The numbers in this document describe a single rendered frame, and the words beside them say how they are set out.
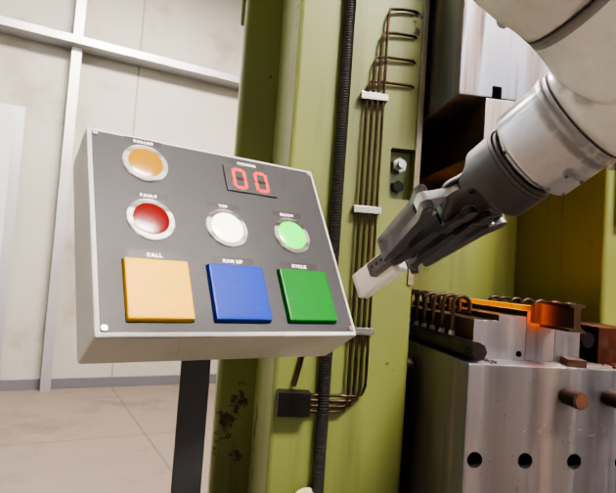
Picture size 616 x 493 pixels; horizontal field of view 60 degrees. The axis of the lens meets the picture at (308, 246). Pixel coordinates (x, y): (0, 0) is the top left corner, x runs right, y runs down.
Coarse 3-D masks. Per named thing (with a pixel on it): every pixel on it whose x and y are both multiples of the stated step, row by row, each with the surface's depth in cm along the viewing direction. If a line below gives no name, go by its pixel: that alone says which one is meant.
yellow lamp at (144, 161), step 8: (136, 152) 68; (144, 152) 68; (152, 152) 69; (128, 160) 66; (136, 160) 67; (144, 160) 68; (152, 160) 68; (160, 160) 69; (136, 168) 66; (144, 168) 67; (152, 168) 68; (160, 168) 68; (152, 176) 67
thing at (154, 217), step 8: (136, 208) 63; (144, 208) 64; (152, 208) 64; (160, 208) 65; (136, 216) 63; (144, 216) 63; (152, 216) 64; (160, 216) 65; (168, 216) 65; (136, 224) 62; (144, 224) 63; (152, 224) 63; (160, 224) 64; (168, 224) 65; (152, 232) 63; (160, 232) 64
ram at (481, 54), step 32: (448, 0) 100; (448, 32) 99; (480, 32) 93; (512, 32) 94; (448, 64) 98; (480, 64) 93; (512, 64) 94; (544, 64) 95; (448, 96) 97; (480, 96) 93; (512, 96) 94
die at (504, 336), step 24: (456, 312) 108; (480, 312) 98; (504, 312) 100; (528, 312) 93; (480, 336) 91; (504, 336) 92; (528, 336) 92; (552, 336) 93; (576, 336) 94; (552, 360) 93
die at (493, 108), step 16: (464, 112) 101; (480, 112) 95; (496, 112) 93; (448, 128) 108; (464, 128) 100; (480, 128) 94; (432, 144) 116; (448, 144) 108; (464, 144) 100; (432, 160) 115; (448, 160) 107; (464, 160) 101; (432, 176) 117; (448, 176) 116
